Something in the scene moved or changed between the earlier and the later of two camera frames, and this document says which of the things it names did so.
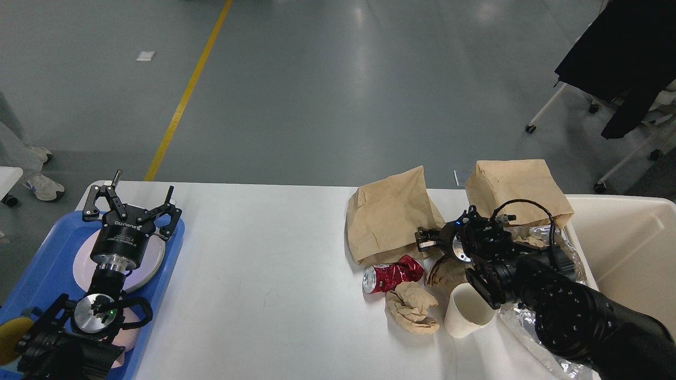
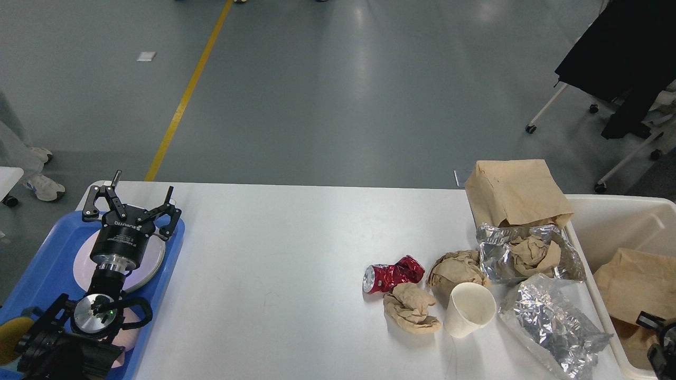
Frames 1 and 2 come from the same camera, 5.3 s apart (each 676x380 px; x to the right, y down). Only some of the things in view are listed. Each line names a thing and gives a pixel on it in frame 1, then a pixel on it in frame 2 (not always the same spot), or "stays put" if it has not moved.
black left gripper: (120, 247) stays put
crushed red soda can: (386, 277) stays put
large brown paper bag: (382, 217) → (635, 281)
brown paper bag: (491, 183) stays put
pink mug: (126, 338) stays put
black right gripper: (460, 229) → (662, 356)
